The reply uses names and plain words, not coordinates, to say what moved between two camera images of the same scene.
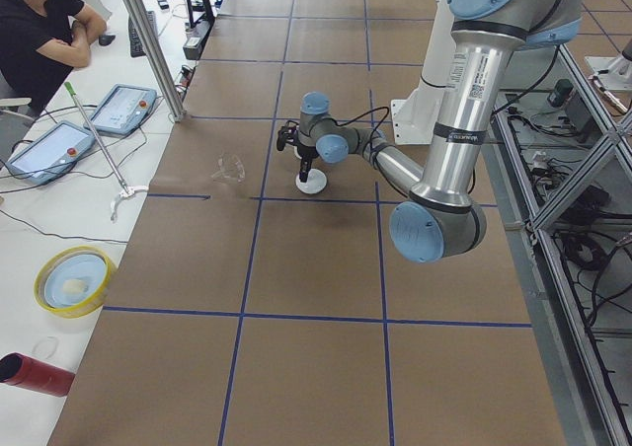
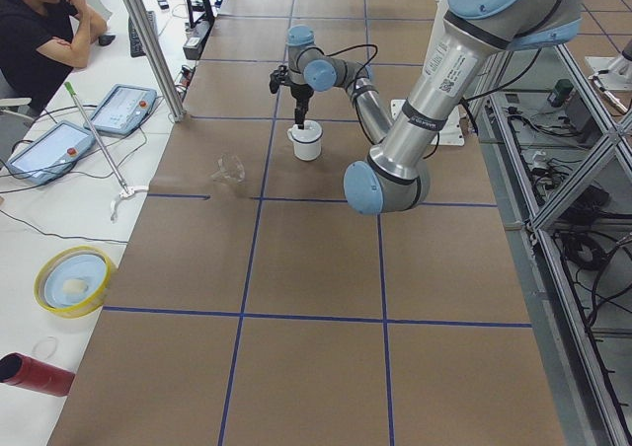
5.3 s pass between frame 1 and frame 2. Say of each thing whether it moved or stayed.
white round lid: moved
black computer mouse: stayed
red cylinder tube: stayed
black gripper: moved
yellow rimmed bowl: stayed
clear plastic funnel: stayed
